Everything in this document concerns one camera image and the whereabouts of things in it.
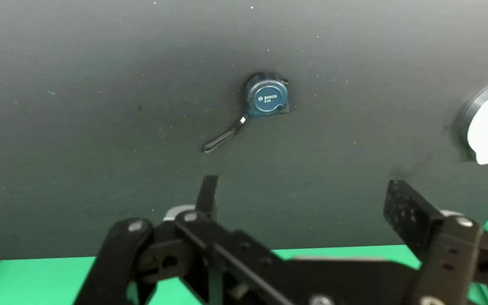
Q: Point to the blue round measuring tape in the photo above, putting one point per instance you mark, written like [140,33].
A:
[265,96]

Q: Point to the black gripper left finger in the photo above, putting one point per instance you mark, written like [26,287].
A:
[137,255]

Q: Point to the green backdrop curtain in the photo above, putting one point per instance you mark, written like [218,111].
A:
[57,282]

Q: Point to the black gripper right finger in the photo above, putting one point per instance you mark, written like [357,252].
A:
[445,245]

